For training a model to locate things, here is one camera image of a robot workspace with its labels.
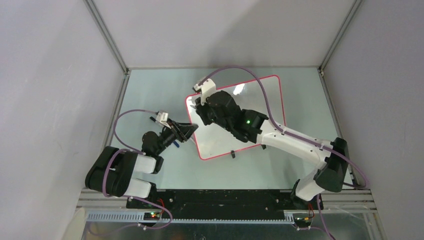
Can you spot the pink framed whiteboard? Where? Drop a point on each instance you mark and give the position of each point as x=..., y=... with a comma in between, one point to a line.
x=264, y=96

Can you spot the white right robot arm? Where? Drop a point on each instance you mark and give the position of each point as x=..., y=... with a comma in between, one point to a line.
x=327, y=157

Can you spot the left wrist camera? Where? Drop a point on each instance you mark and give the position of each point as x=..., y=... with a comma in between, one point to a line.
x=162, y=117

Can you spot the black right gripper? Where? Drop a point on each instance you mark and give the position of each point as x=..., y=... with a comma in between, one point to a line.
x=201, y=109

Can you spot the aluminium frame profile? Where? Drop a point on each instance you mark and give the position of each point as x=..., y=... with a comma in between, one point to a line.
x=122, y=209

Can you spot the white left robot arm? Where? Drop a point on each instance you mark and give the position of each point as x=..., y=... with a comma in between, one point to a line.
x=115, y=170

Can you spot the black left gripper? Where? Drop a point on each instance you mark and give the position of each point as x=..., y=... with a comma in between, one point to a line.
x=186, y=130

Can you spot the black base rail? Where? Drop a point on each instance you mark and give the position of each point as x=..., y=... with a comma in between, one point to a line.
x=212, y=204

